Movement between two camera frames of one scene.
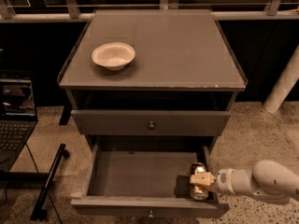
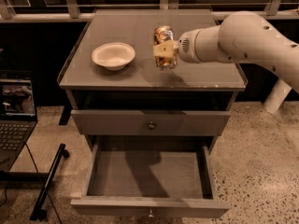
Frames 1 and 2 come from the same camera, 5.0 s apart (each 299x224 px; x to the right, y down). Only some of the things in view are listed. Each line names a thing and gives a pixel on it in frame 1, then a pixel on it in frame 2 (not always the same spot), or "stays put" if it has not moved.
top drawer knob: [151, 125] stays put
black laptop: [18, 116] stays put
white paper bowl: [113, 56] stays put
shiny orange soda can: [196, 191] → [161, 35]
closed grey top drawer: [151, 122] stays put
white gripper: [223, 179] → [187, 46]
